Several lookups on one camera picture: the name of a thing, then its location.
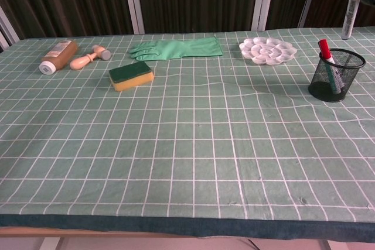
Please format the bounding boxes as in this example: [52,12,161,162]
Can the blue cap marker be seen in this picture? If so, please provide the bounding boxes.
[340,0,364,41]

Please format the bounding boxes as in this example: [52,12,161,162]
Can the red cap marker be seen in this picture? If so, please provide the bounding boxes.
[318,39,345,95]

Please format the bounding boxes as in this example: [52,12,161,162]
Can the black mesh pen cup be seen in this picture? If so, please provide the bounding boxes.
[308,47,367,103]

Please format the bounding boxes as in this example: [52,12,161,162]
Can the white flower paint palette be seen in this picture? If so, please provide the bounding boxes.
[238,36,296,66]

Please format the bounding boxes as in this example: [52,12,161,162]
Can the green rubber glove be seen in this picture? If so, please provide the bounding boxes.
[129,36,224,61]

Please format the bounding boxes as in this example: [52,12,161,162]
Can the green white-grid tablecloth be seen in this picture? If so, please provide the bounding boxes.
[0,26,375,239]

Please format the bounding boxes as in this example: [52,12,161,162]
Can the yellow sponge green scourer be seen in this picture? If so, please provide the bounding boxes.
[108,61,155,93]

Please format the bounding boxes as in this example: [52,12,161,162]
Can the wooden stamp grey head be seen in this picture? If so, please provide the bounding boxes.
[69,44,113,71]

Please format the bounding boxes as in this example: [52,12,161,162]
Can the brown bottle white cap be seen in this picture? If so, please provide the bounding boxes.
[39,39,79,76]

